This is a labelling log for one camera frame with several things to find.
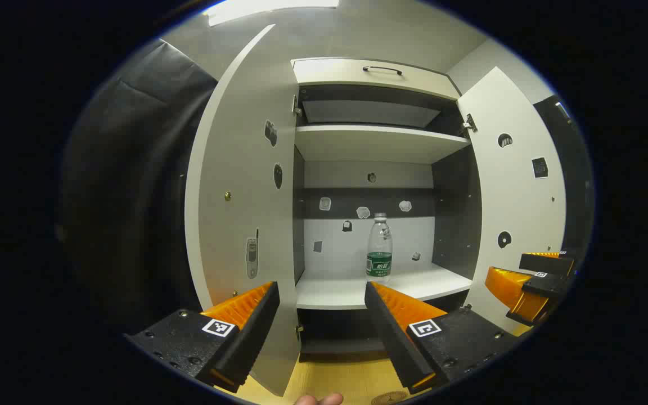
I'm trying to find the clear plastic bottle green label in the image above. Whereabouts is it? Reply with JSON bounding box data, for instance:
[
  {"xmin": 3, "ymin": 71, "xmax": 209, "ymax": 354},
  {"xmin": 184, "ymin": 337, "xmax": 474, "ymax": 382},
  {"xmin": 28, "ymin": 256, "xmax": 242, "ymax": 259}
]
[{"xmin": 366, "ymin": 213, "xmax": 393, "ymax": 284}]

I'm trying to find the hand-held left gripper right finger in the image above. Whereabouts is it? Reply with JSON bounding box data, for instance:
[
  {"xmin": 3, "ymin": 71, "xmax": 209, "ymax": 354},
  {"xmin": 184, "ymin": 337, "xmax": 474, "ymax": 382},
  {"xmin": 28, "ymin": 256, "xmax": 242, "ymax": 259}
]
[{"xmin": 364, "ymin": 281, "xmax": 519, "ymax": 394}]

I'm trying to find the white and grey cabinet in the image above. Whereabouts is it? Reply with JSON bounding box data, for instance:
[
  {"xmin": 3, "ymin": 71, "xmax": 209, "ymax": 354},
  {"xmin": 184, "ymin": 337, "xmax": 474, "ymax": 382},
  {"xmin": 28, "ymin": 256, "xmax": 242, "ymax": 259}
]
[{"xmin": 292, "ymin": 56, "xmax": 482, "ymax": 363}]

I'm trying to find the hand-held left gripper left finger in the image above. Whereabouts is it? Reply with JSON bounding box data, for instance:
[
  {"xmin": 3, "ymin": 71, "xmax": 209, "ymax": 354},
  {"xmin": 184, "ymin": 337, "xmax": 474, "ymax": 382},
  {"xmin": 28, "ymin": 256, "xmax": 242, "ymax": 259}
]
[{"xmin": 124, "ymin": 281, "xmax": 281, "ymax": 393}]

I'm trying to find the white cabinet drawer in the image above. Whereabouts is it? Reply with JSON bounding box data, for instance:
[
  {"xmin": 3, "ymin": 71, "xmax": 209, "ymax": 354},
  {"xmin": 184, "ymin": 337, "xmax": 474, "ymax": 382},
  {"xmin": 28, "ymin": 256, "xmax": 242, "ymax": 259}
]
[{"xmin": 292, "ymin": 57, "xmax": 461, "ymax": 101}]

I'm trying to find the round brown coaster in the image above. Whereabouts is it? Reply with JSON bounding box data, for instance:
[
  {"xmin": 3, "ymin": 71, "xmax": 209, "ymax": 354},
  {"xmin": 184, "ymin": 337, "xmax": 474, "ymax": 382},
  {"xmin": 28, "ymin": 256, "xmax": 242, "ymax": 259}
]
[{"xmin": 370, "ymin": 391, "xmax": 409, "ymax": 405}]

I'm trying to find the phone sticker white cabinet door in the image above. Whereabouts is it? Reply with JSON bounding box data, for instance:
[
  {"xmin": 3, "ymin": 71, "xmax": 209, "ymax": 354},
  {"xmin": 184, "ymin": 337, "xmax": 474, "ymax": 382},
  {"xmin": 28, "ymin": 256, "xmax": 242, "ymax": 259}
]
[{"xmin": 184, "ymin": 24, "xmax": 302, "ymax": 397}]

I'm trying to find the cat sticker white cabinet door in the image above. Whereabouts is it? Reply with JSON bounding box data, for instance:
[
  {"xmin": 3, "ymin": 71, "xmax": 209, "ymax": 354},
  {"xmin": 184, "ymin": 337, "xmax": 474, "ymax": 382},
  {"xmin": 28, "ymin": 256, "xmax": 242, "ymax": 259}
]
[{"xmin": 456, "ymin": 66, "xmax": 568, "ymax": 332}]

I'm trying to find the ceiling light panel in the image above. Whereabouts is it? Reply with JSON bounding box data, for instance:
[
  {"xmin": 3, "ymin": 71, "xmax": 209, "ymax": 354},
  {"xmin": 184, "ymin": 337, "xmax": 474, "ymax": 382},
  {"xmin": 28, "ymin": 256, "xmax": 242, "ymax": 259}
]
[{"xmin": 206, "ymin": 0, "xmax": 340, "ymax": 26}]

